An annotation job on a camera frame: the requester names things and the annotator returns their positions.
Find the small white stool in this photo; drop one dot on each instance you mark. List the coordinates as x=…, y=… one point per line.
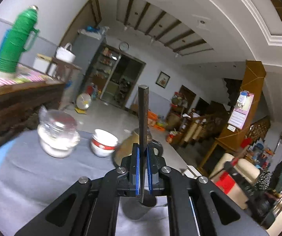
x=191, y=171

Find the plastic bags on refrigerator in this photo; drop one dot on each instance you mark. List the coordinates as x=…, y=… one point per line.
x=93, y=30

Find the white chest freezer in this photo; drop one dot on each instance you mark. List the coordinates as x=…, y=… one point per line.
x=40, y=64

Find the floral cloth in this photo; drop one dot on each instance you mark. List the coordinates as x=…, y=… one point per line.
x=25, y=75

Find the dark chopstick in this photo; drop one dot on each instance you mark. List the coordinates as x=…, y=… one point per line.
x=143, y=115

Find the orange cardboard boxes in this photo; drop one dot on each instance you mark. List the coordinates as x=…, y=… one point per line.
x=152, y=119

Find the round floor fan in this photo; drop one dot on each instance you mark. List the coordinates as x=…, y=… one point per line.
x=83, y=102

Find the dark wooden chair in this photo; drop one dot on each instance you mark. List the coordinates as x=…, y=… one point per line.
x=63, y=76

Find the black white patterned cushion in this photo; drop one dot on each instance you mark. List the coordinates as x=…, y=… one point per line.
x=263, y=180

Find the stack of white red bowls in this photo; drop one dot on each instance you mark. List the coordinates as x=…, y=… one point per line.
x=103, y=143

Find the beige sofa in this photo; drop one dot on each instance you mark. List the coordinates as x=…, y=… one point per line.
x=247, y=172

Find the steel cup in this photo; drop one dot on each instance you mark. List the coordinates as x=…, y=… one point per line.
x=136, y=211

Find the round wall clock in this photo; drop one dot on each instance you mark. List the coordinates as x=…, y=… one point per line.
x=124, y=46

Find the white ceramic bowl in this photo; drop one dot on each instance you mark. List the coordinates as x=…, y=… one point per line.
x=57, y=148

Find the glass door display cabinet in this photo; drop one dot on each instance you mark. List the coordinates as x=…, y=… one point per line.
x=104, y=73

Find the green thermos flask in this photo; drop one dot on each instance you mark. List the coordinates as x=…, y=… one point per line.
x=14, y=41

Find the wooden stair railing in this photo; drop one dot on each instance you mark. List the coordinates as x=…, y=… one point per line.
x=204, y=127

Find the grey refrigerator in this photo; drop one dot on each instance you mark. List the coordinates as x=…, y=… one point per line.
x=83, y=56

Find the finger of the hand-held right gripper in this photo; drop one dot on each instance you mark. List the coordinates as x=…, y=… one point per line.
x=231, y=168

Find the grey table cloth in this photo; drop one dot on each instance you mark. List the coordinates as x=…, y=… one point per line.
x=45, y=182

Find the dark wooden cabinet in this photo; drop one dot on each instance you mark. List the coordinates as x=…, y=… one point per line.
x=15, y=103

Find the wall calendar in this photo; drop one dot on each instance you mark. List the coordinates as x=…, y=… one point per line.
x=241, y=113

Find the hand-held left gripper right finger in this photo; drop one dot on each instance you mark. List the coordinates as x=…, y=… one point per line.
x=148, y=170

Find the red plastic stool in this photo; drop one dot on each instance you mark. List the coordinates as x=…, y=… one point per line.
x=225, y=185

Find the white plastic basket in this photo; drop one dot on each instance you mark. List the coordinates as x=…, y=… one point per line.
x=65, y=55

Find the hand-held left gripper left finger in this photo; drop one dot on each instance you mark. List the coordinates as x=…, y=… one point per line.
x=137, y=169

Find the wooden pillar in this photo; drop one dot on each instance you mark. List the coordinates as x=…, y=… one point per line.
x=254, y=78

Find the framed wall picture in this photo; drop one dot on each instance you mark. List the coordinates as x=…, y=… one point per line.
x=162, y=80

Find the gold electric kettle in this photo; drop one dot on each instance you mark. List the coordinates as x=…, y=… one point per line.
x=125, y=150

